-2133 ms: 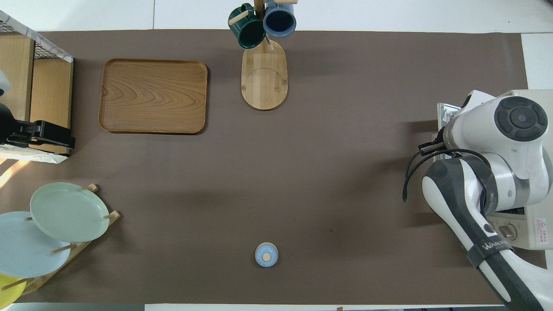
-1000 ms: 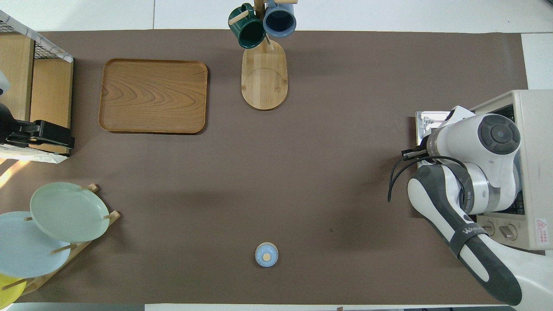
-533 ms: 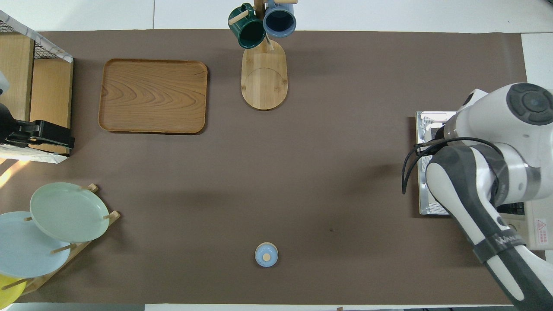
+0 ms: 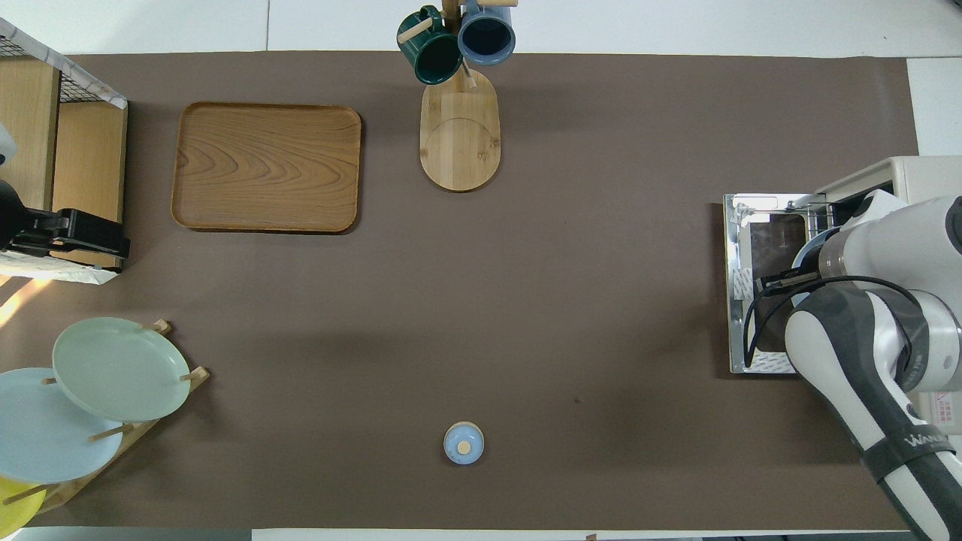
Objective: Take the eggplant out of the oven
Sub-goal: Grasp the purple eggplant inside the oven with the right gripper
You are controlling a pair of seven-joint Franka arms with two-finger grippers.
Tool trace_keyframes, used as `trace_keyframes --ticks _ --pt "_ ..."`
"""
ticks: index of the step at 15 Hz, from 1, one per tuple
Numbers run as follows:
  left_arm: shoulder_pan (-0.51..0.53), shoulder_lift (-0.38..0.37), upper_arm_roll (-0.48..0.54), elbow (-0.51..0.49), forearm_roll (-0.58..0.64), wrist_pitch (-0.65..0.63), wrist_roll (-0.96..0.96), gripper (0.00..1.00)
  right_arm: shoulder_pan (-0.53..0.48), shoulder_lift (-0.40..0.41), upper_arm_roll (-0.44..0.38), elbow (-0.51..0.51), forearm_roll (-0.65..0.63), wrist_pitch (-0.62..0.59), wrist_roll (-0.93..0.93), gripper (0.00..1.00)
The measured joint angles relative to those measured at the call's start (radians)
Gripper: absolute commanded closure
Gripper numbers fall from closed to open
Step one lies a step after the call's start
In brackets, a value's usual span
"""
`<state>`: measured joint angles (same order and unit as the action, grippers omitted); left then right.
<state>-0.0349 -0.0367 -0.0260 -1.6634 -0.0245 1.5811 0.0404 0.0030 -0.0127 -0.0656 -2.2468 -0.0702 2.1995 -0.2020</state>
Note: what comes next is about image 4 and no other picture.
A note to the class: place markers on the toaster oven glass door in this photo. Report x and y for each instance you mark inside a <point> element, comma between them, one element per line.
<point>774,240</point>

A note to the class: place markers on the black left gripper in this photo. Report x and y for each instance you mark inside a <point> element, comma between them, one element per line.
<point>15,222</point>

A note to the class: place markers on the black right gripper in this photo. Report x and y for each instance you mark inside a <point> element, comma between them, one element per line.
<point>789,283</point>

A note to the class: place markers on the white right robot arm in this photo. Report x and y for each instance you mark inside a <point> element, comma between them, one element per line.
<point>827,353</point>

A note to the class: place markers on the large light blue plate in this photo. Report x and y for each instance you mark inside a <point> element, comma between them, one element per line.
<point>45,436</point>

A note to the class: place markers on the wooden two-tier shelf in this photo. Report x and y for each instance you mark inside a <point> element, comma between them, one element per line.
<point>90,158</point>

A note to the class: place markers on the blue mug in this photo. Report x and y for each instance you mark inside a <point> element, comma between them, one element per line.
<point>486,34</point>

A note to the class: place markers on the folded white cloth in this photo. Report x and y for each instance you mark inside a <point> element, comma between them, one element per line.
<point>90,83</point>

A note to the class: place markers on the dark green mug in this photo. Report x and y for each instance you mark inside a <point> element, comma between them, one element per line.
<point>432,52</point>

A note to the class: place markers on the yellow plate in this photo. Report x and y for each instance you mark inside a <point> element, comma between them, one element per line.
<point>15,511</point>

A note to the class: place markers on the pale green plate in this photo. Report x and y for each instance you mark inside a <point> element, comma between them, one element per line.
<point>120,368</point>

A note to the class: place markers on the large brown table mat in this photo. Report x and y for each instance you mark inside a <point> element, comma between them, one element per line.
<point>526,300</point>

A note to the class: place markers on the rectangular wooden tray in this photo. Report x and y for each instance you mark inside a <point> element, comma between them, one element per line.
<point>267,167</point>

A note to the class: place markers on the beige toaster oven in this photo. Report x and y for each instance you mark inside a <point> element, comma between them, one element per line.
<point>924,173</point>

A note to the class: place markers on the wooden mug tree stand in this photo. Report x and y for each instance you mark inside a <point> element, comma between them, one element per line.
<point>460,143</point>

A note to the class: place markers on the small light blue plate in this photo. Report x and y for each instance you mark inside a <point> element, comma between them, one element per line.
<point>806,252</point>

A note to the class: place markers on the wooden plate rack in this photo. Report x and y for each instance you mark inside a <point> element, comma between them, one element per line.
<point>161,413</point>

